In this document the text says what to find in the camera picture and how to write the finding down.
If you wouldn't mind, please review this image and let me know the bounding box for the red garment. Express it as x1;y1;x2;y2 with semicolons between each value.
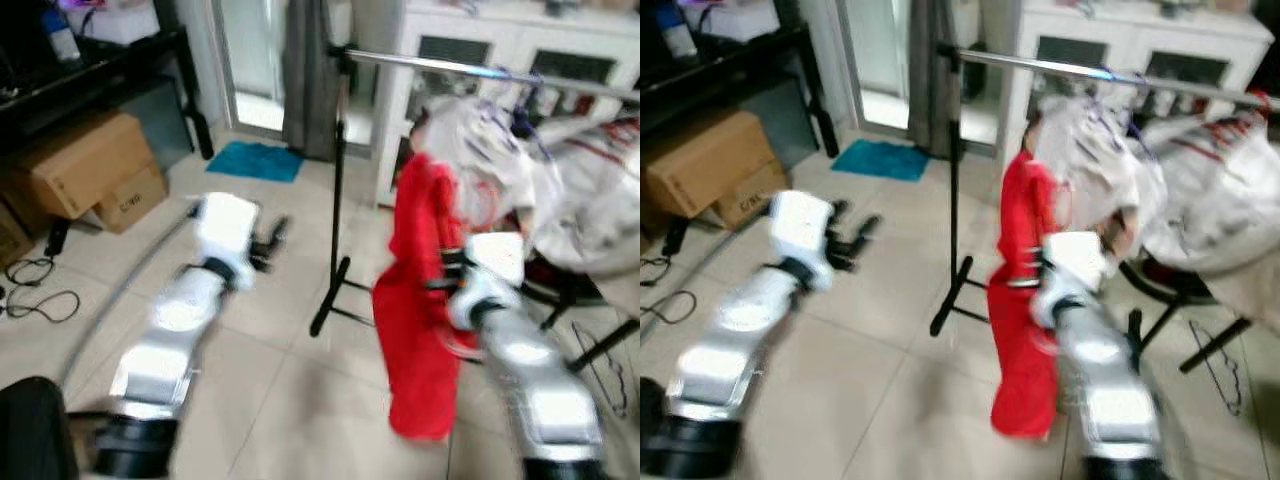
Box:
988;150;1063;441
372;152;471;443

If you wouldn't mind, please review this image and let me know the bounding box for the teal floor mat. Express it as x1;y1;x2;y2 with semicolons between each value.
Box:
205;140;304;184
830;138;926;183

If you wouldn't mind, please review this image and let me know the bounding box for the small printed cardboard box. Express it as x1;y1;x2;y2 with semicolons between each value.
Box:
95;165;171;234
715;163;791;231

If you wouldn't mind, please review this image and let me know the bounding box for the grey board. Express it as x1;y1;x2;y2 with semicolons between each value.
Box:
740;78;816;166
110;80;191;166

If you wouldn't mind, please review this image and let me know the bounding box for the large cardboard box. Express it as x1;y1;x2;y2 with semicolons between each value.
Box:
15;110;161;219
645;108;776;219

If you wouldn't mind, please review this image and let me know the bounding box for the grey curtain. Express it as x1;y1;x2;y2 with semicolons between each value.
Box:
283;0;346;161
905;0;961;163

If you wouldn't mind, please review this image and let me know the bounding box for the white glass door cabinet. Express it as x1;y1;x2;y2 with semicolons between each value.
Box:
375;0;641;206
995;0;1280;181

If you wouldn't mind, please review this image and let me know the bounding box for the white red-striped bagged garment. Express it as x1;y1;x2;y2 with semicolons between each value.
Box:
1140;108;1280;331
530;115;641;276

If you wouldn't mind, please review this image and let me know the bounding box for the black side table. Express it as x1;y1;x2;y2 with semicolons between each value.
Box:
640;22;841;159
0;25;214;161

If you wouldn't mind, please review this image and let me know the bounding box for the black chrome clothes rack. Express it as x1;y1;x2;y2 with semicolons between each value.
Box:
928;42;1280;376
308;45;641;376

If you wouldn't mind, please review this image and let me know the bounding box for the white appliance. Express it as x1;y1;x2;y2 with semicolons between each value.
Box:
45;0;161;46
680;0;776;43

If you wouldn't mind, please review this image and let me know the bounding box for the blue white container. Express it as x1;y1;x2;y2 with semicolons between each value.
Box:
40;5;81;63
665;5;701;59

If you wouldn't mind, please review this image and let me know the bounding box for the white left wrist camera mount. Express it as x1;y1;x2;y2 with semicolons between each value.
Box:
192;193;261;291
768;190;837;293

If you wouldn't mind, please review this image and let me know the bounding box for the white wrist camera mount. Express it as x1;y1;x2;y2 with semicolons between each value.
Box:
455;232;528;331
192;193;261;291
1040;230;1109;326
768;190;837;293

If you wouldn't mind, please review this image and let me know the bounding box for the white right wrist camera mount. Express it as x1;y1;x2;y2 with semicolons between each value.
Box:
455;232;528;331
1040;230;1109;326

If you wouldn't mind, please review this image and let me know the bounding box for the black wire hanger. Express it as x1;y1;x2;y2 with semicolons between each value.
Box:
570;320;631;416
1190;320;1246;416

